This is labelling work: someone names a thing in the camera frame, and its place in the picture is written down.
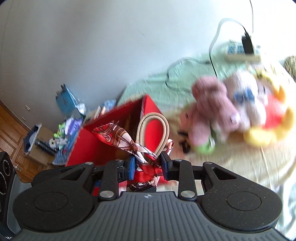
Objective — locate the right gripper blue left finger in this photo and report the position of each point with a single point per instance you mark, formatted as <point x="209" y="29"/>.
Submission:
<point x="130" y="167"/>

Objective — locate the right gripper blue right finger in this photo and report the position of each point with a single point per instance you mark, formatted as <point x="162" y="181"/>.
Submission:
<point x="166" y="164"/>

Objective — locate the red patterned scarf bag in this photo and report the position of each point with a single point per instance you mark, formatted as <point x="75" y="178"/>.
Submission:
<point x="148" y="169"/>

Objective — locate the green pink smiling plush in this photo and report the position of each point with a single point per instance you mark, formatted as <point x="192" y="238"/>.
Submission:
<point x="188" y="146"/>

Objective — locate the large red cardboard box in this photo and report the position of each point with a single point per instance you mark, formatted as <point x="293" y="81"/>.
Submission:
<point x="135" y="129"/>

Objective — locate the wooden door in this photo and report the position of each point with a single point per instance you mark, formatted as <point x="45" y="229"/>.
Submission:
<point x="12" y="134"/>

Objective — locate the black cylinder bottle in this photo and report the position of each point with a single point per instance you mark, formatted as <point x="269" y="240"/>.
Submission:
<point x="45" y="147"/>

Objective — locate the brown cardboard box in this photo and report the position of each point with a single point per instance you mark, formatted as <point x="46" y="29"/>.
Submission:
<point x="34" y="144"/>

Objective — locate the blue checkered cloth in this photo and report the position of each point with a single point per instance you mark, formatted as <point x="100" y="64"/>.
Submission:
<point x="61" y="157"/>

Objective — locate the white flower plush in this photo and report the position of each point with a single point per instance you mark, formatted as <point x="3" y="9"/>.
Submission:
<point x="57" y="143"/>

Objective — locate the stack of books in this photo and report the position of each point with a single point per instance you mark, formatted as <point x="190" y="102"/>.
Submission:
<point x="101" y="110"/>

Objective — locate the blue pencil case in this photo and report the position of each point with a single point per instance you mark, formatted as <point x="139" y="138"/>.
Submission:
<point x="71" y="141"/>

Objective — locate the green frog plush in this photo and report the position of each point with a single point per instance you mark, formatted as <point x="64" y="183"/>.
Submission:
<point x="61" y="131"/>

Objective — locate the purple plush toy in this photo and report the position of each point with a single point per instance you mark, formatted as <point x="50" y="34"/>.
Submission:
<point x="72" y="125"/>

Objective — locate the small black mirror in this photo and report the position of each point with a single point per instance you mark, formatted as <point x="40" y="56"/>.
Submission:
<point x="76" y="114"/>

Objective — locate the pink plush toy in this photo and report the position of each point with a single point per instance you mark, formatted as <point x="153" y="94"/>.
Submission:
<point x="211" y="112"/>

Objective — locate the yellow red plush toy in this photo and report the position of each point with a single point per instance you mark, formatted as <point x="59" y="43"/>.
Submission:
<point x="261" y="101"/>

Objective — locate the green patterned bed sheet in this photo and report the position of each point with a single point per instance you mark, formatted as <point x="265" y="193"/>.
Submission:
<point x="272" y="166"/>

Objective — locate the white power strip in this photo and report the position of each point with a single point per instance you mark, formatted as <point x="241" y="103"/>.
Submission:
<point x="234" y="52"/>

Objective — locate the black charger adapter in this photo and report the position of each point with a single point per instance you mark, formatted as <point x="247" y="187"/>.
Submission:
<point x="247" y="44"/>

